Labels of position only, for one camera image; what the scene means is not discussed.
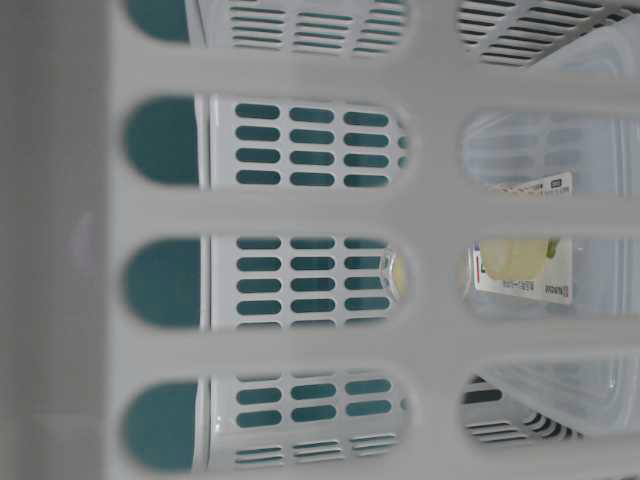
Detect white plastic shopping basket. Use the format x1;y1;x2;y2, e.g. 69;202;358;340
1;1;639;479

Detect packaged cellophane tape roll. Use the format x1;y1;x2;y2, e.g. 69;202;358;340
382;172;574;306

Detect clear plastic food container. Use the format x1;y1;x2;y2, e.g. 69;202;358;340
460;15;639;446

